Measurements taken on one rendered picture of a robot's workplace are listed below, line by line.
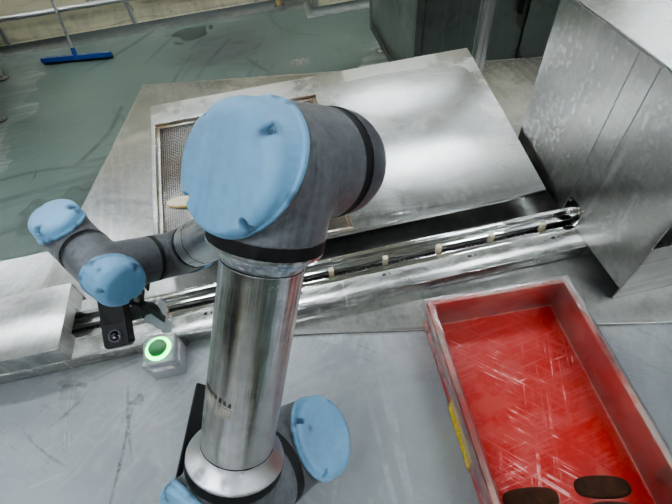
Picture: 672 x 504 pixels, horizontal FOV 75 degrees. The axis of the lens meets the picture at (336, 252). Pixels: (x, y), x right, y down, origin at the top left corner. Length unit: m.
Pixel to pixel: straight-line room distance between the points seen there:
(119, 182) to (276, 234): 1.26
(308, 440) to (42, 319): 0.76
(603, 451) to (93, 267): 0.94
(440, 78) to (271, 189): 1.23
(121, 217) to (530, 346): 1.18
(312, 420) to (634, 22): 0.96
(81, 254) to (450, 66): 1.23
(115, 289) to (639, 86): 0.98
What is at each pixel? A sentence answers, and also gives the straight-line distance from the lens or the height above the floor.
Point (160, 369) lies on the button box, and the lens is 1.06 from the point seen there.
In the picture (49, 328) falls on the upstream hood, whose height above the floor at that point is 0.92.
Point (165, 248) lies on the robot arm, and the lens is 0.74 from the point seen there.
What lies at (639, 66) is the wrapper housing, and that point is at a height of 1.27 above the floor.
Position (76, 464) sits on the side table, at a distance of 1.12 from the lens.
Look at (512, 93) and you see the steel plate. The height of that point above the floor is 0.82.
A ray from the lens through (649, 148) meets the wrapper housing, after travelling 1.04.
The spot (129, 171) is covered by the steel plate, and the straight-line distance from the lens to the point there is 1.63.
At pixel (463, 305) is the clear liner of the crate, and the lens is 1.00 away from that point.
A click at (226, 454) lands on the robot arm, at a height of 1.25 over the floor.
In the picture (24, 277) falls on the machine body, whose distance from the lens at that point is 1.49.
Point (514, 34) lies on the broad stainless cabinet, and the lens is 2.98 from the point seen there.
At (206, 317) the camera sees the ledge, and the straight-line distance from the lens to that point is 1.09.
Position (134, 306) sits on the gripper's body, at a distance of 0.90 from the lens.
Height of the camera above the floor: 1.75
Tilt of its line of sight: 52 degrees down
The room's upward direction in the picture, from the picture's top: 7 degrees counter-clockwise
